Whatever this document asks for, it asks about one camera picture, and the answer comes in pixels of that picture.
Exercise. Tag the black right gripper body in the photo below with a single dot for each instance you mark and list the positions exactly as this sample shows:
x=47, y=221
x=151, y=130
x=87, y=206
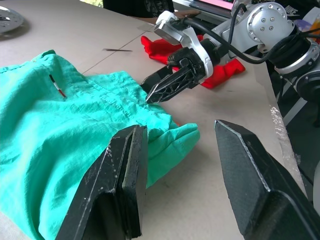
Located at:
x=198, y=67

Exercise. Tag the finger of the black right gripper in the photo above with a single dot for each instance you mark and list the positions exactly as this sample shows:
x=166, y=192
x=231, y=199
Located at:
x=156, y=77
x=170, y=86

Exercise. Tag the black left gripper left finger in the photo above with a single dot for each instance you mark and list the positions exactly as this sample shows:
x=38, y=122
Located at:
x=112, y=180

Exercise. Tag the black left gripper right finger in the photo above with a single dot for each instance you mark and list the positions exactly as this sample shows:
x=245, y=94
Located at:
x=257, y=190

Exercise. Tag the teal green shorts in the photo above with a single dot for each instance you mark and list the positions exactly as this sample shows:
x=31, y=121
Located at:
x=62, y=130

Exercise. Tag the person in black shirt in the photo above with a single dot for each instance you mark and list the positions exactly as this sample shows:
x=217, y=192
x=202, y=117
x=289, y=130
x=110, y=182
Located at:
x=137, y=7

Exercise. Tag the red sock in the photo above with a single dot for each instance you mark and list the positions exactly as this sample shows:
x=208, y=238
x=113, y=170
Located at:
x=160, y=50
x=225, y=72

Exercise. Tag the black tape strip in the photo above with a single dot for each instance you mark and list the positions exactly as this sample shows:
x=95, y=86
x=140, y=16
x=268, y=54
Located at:
x=117, y=50

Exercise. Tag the laptop with pink screen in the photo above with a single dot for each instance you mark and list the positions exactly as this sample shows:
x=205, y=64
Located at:
x=215, y=3

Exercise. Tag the silver metal plate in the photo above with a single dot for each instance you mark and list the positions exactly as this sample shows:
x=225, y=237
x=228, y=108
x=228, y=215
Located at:
x=10, y=20

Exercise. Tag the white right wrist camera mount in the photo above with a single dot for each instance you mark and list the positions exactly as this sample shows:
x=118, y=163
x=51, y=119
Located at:
x=175, y=33

